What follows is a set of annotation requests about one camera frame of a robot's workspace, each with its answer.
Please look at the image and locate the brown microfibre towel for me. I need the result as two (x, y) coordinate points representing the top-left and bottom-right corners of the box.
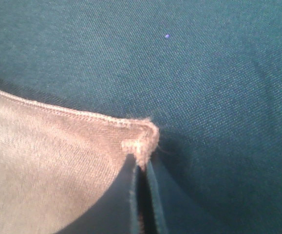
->
(0, 91), (159, 234)

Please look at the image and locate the black table cloth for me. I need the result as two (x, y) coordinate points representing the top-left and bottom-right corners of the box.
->
(0, 0), (282, 234)

